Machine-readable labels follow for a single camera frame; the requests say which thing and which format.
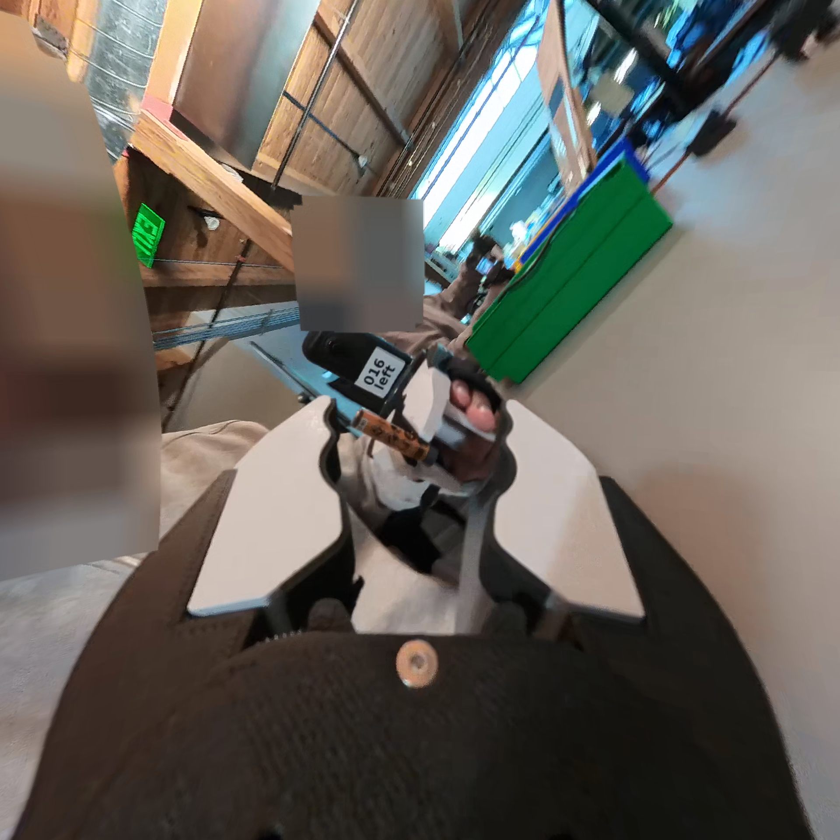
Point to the silver ventilation duct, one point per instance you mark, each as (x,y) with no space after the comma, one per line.
(124,65)

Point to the blue storage bin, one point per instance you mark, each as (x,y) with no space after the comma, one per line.
(627,157)

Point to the person's left forearm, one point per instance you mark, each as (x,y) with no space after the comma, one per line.
(407,590)

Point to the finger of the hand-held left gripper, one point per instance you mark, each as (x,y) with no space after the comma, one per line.
(425,403)

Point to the person's left hand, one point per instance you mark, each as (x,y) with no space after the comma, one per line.
(472,459)

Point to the small black power adapter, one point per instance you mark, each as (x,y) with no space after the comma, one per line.
(715,131)

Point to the green storage bin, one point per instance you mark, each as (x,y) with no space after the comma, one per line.
(577,275)

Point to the orange battery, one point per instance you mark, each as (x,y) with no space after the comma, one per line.
(394,436)

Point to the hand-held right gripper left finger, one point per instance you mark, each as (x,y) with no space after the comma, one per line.
(275,512)

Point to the grey desk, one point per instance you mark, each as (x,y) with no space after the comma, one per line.
(722,394)

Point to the cardboard panel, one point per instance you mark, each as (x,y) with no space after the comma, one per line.
(564,111)

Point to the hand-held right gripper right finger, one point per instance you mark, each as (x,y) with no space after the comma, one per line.
(564,525)

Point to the green exit sign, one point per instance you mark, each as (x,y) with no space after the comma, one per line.
(148,236)

